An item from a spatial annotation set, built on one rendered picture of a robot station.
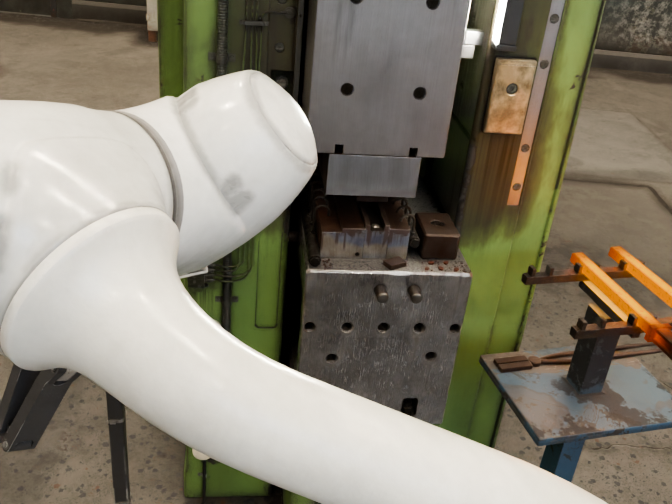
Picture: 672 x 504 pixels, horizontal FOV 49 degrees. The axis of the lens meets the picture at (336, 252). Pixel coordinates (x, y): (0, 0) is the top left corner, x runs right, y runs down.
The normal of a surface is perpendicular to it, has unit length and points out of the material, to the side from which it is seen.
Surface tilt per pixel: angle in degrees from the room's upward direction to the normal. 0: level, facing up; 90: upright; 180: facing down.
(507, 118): 90
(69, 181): 34
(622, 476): 0
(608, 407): 0
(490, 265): 90
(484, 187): 90
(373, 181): 90
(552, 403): 0
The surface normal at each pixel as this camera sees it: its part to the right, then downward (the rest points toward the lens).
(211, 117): -0.15, -0.29
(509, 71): 0.11, 0.49
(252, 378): 0.47, -0.57
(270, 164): 0.40, 0.43
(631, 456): 0.09, -0.87
